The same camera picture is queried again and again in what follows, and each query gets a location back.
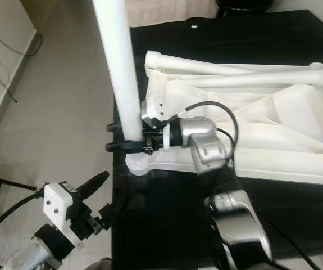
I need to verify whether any large black bowl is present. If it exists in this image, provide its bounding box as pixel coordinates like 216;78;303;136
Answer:
216;0;274;16

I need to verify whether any dark left robot foot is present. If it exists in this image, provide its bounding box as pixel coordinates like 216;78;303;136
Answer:
91;258;115;270

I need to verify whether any white plastic table top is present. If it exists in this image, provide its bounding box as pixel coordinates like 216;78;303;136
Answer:
126;51;323;186

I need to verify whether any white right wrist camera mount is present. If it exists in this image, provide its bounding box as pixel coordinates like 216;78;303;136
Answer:
140;93;172;152

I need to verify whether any black tablecloth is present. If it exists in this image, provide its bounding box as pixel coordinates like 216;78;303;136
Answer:
111;8;323;270

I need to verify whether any black wall cable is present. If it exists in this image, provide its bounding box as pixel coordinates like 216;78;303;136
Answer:
0;25;41;105

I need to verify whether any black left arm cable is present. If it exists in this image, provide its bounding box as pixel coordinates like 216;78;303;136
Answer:
0;191;47;242

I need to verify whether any beige patterned low table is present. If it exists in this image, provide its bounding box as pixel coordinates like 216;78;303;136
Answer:
125;0;221;28

